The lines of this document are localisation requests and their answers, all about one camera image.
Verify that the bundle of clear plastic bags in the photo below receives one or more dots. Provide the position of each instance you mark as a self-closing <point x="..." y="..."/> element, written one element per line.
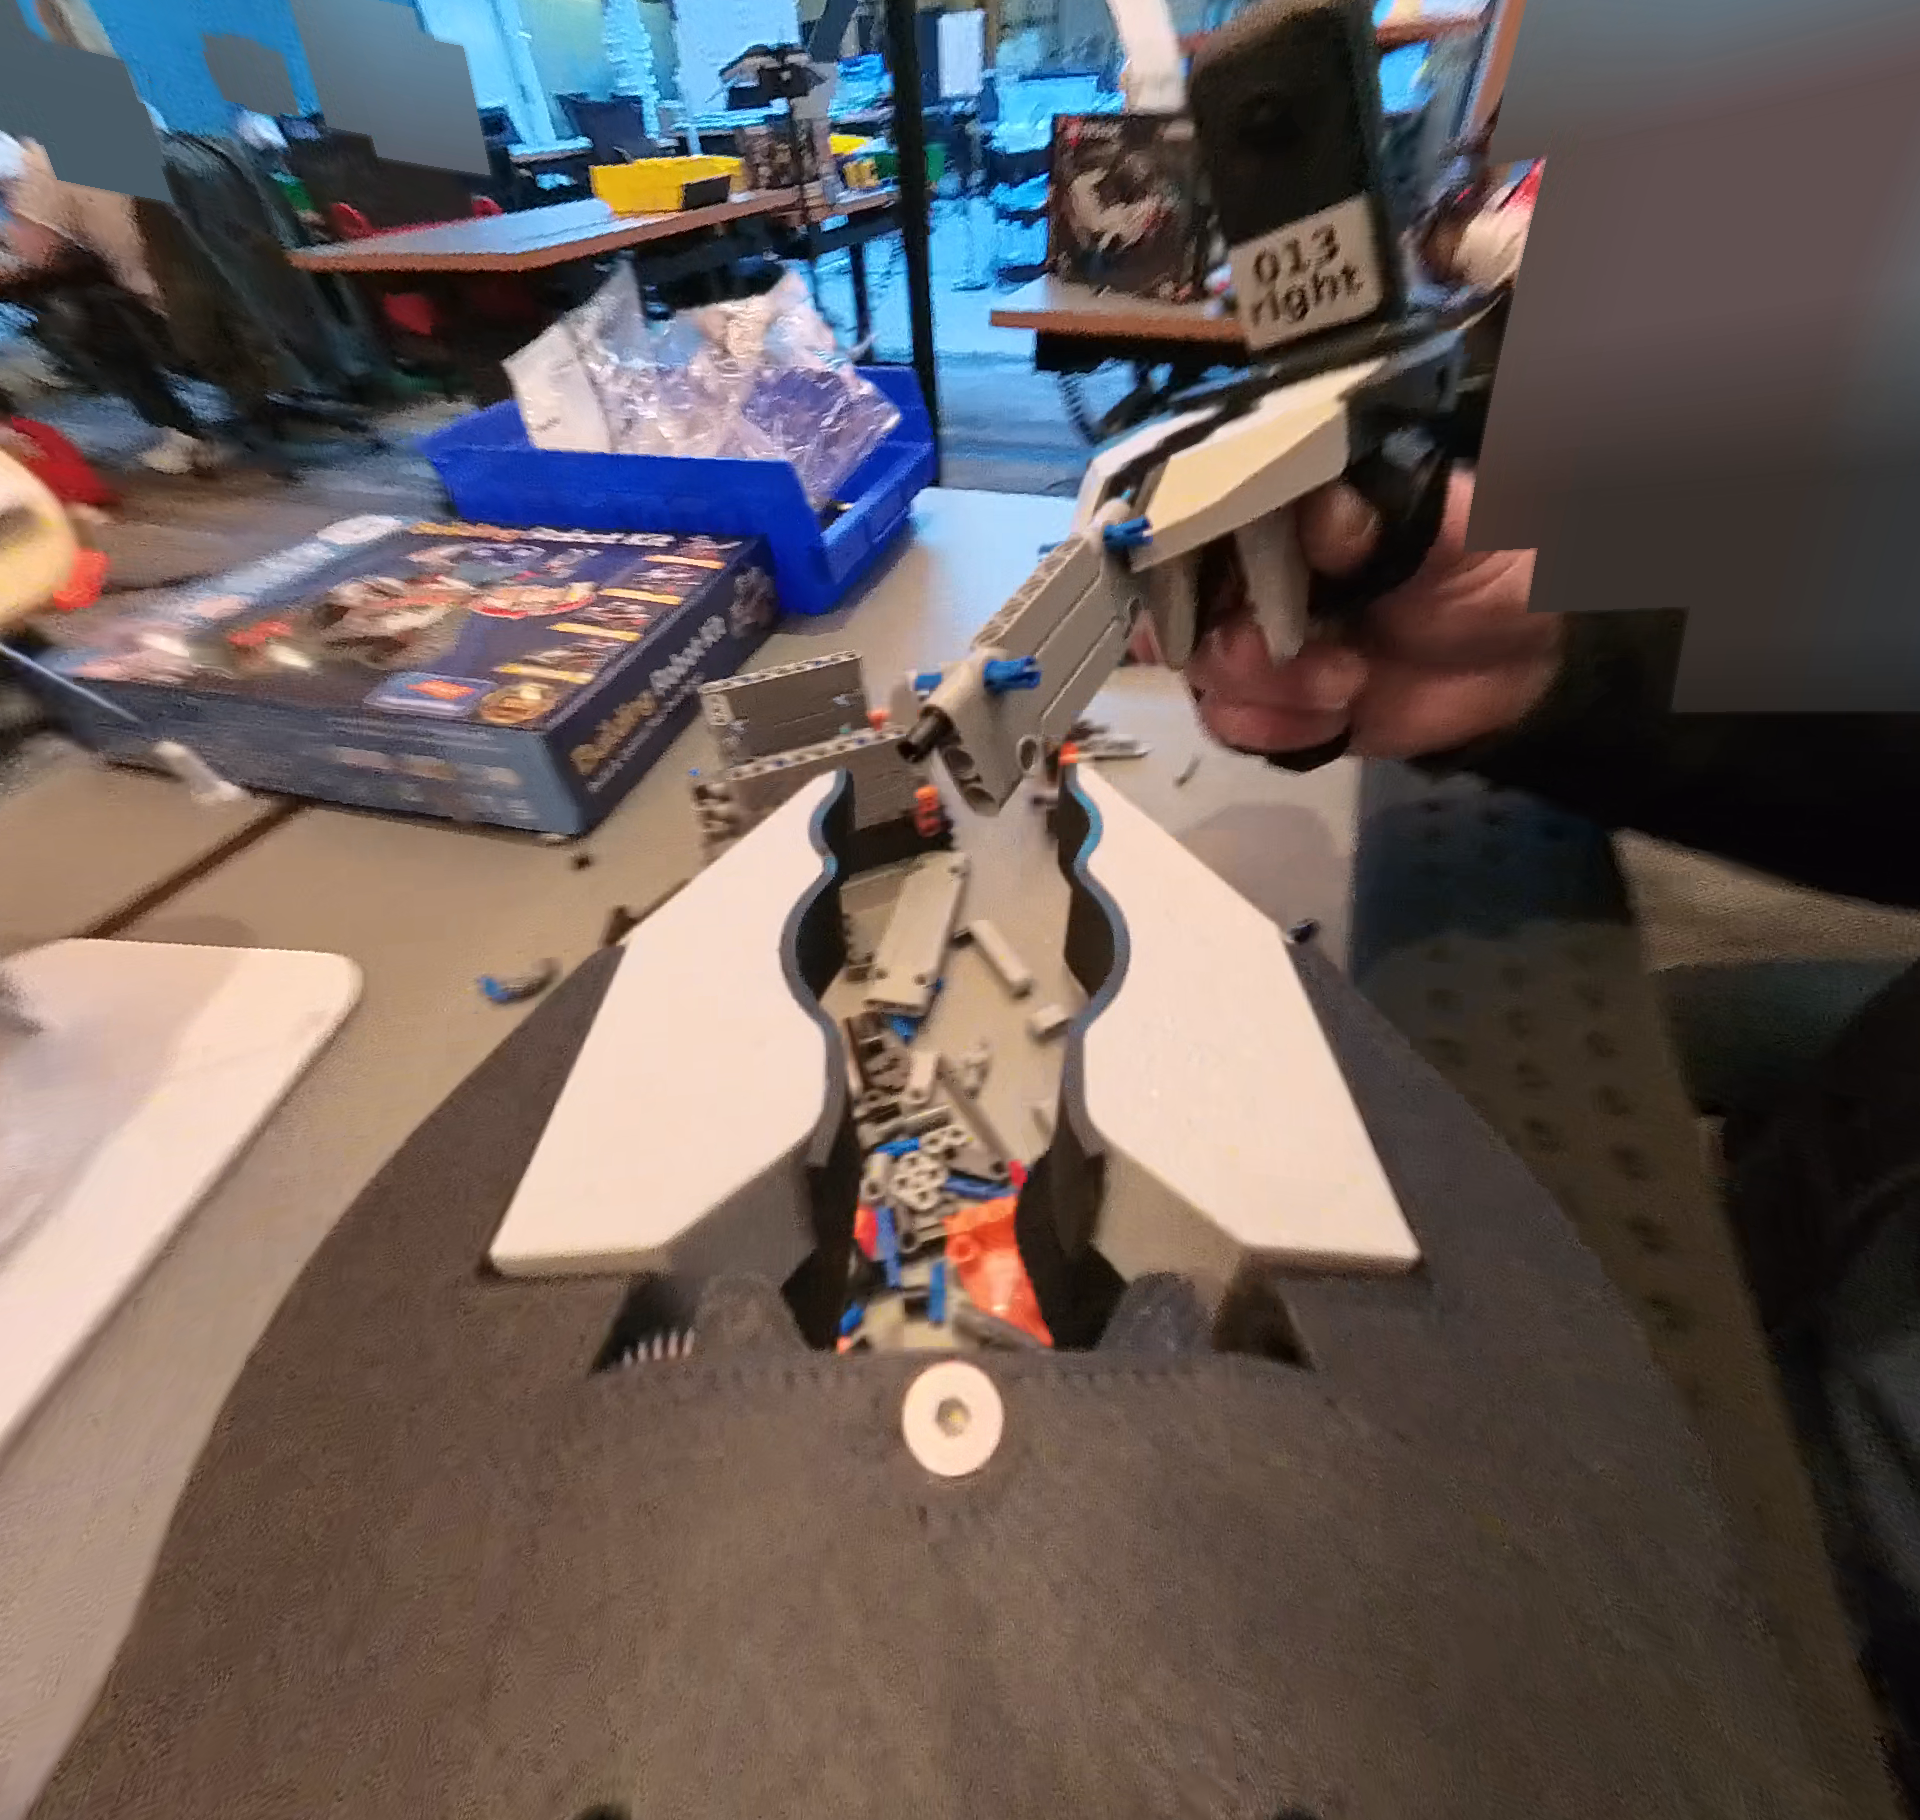
<point x="691" y="380"/>

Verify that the yellow plastic bin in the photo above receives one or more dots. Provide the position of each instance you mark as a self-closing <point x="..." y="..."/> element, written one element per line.
<point x="667" y="185"/>

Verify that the blue robot kit box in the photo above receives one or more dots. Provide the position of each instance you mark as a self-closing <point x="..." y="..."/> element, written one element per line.
<point x="390" y="682"/>

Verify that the person's right forearm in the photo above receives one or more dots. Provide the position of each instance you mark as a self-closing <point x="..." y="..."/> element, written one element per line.
<point x="1740" y="802"/>

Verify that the blue plastic bin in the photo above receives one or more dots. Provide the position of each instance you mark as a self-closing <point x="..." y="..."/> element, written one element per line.
<point x="765" y="516"/>

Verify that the grey building kit robot assembly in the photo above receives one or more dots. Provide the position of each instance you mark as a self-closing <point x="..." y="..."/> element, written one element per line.
<point x="780" y="711"/>

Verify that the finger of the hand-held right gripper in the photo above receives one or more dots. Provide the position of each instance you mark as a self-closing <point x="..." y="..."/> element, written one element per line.
<point x="1245" y="455"/>
<point x="1282" y="576"/>

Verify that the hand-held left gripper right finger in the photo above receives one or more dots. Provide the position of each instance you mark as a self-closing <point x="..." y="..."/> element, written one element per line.
<point x="1245" y="1132"/>

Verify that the white booklet stand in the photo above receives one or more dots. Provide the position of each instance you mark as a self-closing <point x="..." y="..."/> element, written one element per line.
<point x="151" y="1101"/>

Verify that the black perforated mat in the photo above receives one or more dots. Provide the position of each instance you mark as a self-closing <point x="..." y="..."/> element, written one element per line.
<point x="1531" y="1101"/>

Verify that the long light grey building block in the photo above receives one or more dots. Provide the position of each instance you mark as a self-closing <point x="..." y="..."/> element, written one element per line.
<point x="1036" y="637"/>

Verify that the wooden office table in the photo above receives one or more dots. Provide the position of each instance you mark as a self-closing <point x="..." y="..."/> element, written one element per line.
<point x="1112" y="316"/>
<point x="513" y="232"/>

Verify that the person's right hand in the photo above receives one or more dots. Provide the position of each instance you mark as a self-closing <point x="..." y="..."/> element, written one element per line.
<point x="1441" y="665"/>

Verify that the black office chair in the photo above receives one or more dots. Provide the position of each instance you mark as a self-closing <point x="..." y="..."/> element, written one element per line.
<point x="257" y="261"/>

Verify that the black support column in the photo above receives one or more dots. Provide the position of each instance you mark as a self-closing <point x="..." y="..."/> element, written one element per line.
<point x="902" y="141"/>

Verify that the pile of small building pieces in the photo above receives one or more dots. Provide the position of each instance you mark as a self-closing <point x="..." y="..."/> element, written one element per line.
<point x="902" y="1160"/>

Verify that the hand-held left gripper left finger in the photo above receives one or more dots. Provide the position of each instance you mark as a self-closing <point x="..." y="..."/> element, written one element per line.
<point x="662" y="1132"/>

